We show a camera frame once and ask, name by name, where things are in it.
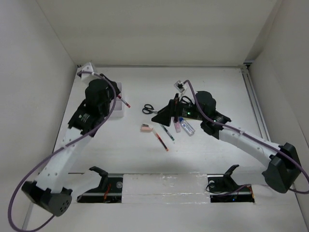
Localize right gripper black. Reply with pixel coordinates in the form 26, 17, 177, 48
151, 94, 205, 127

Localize pink highlighter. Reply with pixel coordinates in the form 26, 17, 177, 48
174, 121, 181, 133

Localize red gel pen long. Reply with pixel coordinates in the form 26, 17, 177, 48
153, 130, 169, 151

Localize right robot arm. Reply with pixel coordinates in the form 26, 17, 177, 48
151, 91, 301, 193

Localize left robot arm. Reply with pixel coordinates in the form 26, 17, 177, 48
21, 71, 120, 217

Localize white six-compartment organizer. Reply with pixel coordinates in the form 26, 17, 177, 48
110, 82, 125, 118

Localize clear blue-capped glue bottle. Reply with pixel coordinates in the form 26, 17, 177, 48
179, 117, 195, 136

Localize pink white stapler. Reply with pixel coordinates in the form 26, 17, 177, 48
140, 123, 154, 132

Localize black-handled scissors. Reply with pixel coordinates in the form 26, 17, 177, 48
142, 104, 158, 115

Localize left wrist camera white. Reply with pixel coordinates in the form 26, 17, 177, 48
76, 62, 96, 85

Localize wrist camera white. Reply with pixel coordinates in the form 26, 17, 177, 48
76, 62, 96, 85
174, 80, 187, 97

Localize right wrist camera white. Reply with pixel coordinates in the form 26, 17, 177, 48
174, 80, 187, 97

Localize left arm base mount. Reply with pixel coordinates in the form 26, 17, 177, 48
77, 166, 124, 203

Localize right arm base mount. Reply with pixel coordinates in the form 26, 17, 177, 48
205, 164, 255, 203

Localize aluminium rail right side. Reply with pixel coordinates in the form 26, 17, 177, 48
240, 63, 271, 141

